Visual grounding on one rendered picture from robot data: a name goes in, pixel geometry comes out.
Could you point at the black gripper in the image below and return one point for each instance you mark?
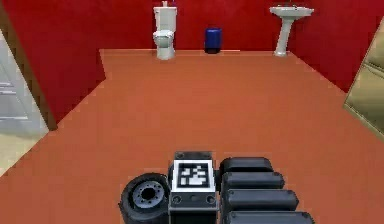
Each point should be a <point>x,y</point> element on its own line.
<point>145,196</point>

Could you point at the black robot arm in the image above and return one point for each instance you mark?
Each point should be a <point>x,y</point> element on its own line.
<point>253,196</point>

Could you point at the white room door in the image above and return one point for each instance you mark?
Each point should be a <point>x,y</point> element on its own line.
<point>15,100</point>

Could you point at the white toilet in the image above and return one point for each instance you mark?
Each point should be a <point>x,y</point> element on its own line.
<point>164,31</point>

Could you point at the blue bin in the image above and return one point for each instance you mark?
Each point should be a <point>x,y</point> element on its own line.
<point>213,39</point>

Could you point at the olive room door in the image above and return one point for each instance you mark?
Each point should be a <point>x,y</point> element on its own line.
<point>368,86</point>

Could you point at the white pedestal sink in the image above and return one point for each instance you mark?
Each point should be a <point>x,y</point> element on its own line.
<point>286,23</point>

